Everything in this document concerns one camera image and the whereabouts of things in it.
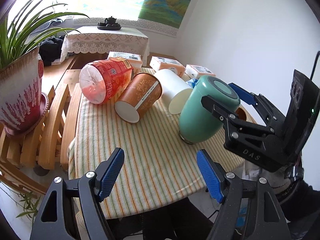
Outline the green thermos cup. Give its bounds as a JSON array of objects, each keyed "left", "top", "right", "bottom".
[{"left": 179, "top": 75, "right": 240, "bottom": 144}]

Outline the orange metal cup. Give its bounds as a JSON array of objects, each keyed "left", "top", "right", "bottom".
[{"left": 235, "top": 107, "right": 247, "bottom": 121}]

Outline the blue orange patterned cup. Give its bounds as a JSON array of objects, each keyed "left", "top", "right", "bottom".
[{"left": 186, "top": 78, "right": 198, "bottom": 88}]

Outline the white paper cup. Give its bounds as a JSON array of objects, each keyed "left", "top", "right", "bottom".
[{"left": 154, "top": 69, "right": 193, "bottom": 115}]

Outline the brown patterned paper cup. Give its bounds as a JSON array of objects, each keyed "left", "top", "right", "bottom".
[{"left": 114, "top": 73, "right": 162, "bottom": 124}]

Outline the red instant noodle cup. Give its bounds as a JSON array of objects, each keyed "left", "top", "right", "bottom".
[{"left": 79, "top": 57, "right": 133, "bottom": 105}]

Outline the right orange white box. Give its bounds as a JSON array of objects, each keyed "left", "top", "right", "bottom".
[{"left": 185, "top": 64, "right": 215, "bottom": 79}]

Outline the orange white box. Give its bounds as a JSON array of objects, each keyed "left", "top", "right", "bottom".
[
  {"left": 185, "top": 64, "right": 215, "bottom": 79},
  {"left": 107, "top": 51, "right": 143, "bottom": 74},
  {"left": 150, "top": 56, "right": 185, "bottom": 77}
]

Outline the wooden slatted bench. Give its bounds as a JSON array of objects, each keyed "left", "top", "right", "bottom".
[{"left": 1, "top": 55, "right": 81, "bottom": 194}]

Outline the striped table cloth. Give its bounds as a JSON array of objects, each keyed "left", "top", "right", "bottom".
[{"left": 68, "top": 97, "right": 244, "bottom": 219}]

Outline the middle orange white box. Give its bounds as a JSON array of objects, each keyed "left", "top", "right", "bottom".
[{"left": 150, "top": 56, "right": 185, "bottom": 77}]

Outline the potted spider plant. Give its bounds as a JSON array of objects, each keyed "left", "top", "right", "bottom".
[{"left": 1, "top": 0, "right": 79, "bottom": 136}]

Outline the left orange white box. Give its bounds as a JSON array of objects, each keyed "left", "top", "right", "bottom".
[{"left": 107, "top": 51, "right": 143, "bottom": 74}]

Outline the green landscape painting scroll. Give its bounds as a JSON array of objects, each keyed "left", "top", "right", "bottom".
[{"left": 138, "top": 0, "right": 191, "bottom": 29}]

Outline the black tea set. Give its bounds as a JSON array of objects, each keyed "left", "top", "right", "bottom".
[{"left": 97, "top": 16, "right": 121, "bottom": 30}]

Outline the black bag on floor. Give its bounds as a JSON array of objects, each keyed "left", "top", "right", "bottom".
[{"left": 39, "top": 35, "right": 65, "bottom": 67}]

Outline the lace covered low table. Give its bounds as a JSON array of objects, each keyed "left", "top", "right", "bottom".
[{"left": 60, "top": 25, "right": 150, "bottom": 66}]

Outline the blue cloth on sill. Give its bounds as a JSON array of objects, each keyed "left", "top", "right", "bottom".
[{"left": 32, "top": 18, "right": 63, "bottom": 34}]

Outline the black cable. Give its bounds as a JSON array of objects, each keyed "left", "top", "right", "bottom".
[{"left": 310, "top": 50, "right": 320, "bottom": 81}]

